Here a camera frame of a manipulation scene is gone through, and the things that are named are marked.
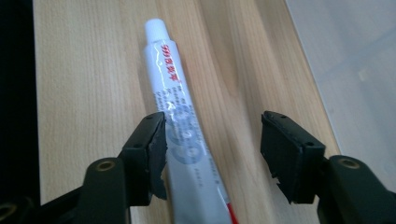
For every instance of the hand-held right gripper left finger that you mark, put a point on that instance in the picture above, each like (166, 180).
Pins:
(146, 155)

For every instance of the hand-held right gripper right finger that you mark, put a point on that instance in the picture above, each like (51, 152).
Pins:
(289, 158)

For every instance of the white glue tube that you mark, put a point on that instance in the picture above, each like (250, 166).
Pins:
(180, 124)

